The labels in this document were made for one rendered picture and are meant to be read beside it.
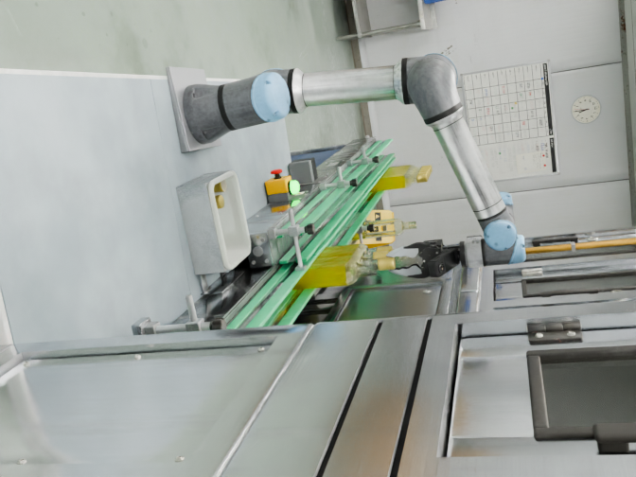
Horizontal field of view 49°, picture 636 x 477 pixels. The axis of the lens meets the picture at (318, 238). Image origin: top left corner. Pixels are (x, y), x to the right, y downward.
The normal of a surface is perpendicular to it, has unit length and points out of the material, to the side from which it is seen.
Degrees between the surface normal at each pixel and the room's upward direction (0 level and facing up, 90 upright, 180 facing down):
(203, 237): 90
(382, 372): 90
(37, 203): 0
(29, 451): 89
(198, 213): 90
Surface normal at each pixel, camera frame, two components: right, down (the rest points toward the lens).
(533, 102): -0.24, 0.28
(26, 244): 0.96, -0.10
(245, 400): -0.17, -0.96
